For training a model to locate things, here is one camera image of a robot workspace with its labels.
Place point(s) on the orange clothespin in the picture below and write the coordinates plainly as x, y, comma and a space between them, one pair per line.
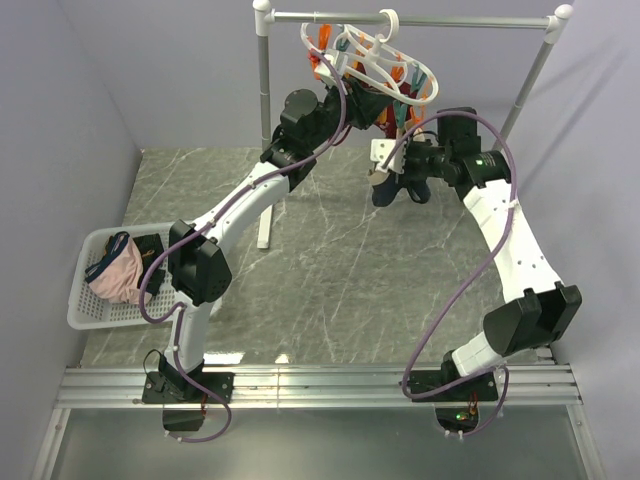
416, 115
323, 37

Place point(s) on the dark red lace bra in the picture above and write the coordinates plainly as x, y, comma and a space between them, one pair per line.
391, 114

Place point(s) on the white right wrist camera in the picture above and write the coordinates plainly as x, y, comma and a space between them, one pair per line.
387, 155

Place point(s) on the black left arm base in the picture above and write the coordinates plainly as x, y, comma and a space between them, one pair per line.
183, 404

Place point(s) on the silver clothes rack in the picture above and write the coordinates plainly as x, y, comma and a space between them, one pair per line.
265, 16

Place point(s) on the teal clothespin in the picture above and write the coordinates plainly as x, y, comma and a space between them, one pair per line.
400, 111
423, 85

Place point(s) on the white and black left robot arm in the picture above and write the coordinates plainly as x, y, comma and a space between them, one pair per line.
287, 160

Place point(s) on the aluminium mounting rail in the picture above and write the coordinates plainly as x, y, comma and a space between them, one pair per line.
283, 386

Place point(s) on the pink underwear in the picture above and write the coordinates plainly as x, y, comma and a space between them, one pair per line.
115, 276

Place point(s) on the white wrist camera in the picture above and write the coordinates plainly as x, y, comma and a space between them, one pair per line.
330, 65
387, 155

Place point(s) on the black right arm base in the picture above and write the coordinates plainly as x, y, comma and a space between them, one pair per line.
457, 408

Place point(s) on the navy blue underwear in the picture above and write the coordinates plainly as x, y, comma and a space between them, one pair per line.
386, 186

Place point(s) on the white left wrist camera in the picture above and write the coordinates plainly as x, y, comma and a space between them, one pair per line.
330, 65

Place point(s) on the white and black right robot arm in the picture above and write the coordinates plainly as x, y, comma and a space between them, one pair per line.
538, 307

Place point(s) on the yellow-orange clothespin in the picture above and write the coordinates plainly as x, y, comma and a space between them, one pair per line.
383, 119

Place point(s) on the black lace underwear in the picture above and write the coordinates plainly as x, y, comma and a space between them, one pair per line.
150, 248

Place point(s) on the white plastic clip hanger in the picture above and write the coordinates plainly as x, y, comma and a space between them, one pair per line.
374, 61

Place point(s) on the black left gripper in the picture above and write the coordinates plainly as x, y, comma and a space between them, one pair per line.
364, 106

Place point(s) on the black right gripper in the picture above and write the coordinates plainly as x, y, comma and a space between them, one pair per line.
409, 149

